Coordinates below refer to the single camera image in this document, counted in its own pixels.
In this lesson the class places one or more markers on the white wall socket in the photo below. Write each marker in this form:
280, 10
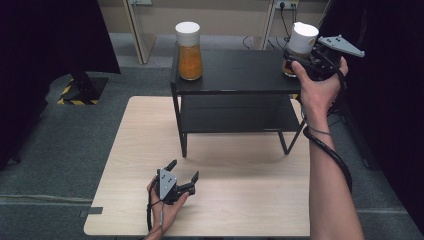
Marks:
286, 4

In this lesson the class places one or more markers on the seasoning bottle with round lid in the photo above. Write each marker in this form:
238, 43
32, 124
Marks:
190, 53

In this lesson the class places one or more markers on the black two-tier shelf rack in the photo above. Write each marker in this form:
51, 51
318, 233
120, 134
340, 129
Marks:
240, 71

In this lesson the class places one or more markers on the seasoning bottle with spout lid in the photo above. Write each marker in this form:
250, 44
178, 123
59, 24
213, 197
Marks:
301, 40

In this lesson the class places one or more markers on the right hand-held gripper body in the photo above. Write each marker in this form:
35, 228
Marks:
328, 58

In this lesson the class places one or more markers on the person's left hand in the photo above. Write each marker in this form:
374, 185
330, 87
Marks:
168, 215

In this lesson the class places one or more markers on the dark curtain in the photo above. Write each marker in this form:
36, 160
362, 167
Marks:
390, 100
40, 66

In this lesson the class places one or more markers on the white frame post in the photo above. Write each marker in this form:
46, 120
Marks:
268, 23
140, 30

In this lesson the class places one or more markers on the person's right hand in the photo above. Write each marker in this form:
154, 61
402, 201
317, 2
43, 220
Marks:
318, 91

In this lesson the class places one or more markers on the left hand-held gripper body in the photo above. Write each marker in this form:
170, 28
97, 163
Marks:
166, 185

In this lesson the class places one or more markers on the grey tape piece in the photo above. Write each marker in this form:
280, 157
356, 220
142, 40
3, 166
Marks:
91, 211

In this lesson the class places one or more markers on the black stand base striped tape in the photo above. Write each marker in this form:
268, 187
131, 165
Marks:
85, 88

